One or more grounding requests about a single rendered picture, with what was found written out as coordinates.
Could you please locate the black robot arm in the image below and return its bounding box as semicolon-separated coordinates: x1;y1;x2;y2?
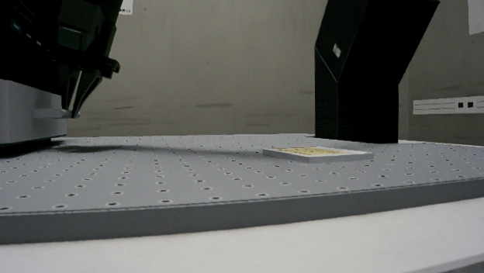
42;0;123;57

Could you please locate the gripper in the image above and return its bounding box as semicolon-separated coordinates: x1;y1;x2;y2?
45;40;120;118

